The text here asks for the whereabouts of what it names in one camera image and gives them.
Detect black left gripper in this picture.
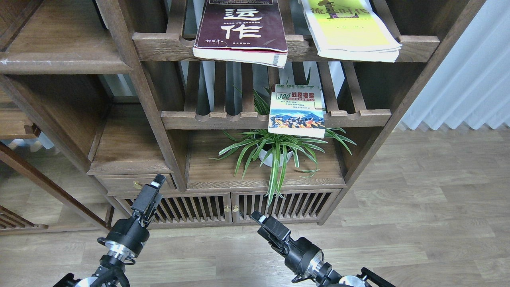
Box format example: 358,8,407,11
97,174,166,258

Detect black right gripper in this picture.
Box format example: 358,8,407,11
250,211,324,277

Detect colourful cover paperback book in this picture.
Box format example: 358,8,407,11
268,84,326,139

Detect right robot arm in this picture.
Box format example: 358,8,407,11
250,211,393,287

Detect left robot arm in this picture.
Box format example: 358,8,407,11
55,174,166,287

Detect brass drawer knob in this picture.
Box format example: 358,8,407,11
133,181,142,190

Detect white plant pot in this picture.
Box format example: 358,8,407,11
259,145,293,167

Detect green spider plant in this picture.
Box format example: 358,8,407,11
211,68,357,206

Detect dark wooden bookshelf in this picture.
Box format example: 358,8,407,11
1,0,485,228

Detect maroon book white characters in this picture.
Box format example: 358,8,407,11
193,0,288,68

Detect yellow green book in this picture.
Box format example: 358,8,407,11
301,0,402,63

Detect white curtain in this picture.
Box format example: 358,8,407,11
399,0,510,130

